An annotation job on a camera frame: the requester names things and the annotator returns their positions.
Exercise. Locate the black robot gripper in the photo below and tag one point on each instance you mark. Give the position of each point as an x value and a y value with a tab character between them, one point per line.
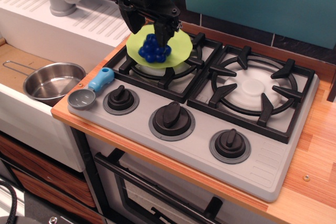
164	13

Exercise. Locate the blue toy blueberry cluster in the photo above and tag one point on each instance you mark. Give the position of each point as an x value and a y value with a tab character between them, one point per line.
152	52

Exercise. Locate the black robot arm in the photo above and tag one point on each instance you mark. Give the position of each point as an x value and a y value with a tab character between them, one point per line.
163	13

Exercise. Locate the lime green plastic plate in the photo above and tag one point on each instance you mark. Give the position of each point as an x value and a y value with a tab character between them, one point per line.
180	44

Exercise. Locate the white toy sink unit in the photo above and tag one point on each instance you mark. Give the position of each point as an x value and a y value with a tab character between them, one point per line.
32	37

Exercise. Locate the blue grey toy spoon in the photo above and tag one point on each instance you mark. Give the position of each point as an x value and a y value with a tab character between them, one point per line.
84	99

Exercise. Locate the stainless steel pot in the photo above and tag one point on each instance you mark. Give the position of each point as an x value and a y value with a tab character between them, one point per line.
50	83

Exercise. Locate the black left burner grate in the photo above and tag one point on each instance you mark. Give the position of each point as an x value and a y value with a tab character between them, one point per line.
174	83

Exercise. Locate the black burner grate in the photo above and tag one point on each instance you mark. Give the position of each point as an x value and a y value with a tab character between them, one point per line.
174	83
255	92

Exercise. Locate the black left stove knob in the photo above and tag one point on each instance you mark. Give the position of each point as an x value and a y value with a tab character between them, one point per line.
121	101

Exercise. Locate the black stove knob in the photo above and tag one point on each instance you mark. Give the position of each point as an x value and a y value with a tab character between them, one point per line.
172	122
230	147
121	101

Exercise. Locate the black middle stove knob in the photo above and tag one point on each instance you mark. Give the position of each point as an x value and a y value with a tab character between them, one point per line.
172	122

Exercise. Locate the grey toy stove top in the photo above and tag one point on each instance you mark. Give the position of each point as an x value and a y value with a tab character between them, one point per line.
261	174

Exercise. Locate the black right burner grate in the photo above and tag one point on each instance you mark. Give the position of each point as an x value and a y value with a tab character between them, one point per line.
255	92

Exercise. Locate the black right stove knob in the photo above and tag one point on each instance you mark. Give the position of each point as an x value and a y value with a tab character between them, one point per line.
230	147

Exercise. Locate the wooden drawer front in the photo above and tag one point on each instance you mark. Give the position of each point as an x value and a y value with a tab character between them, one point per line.
50	180

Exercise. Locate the oven door with handle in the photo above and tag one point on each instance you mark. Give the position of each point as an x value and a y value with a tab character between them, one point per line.
147	194

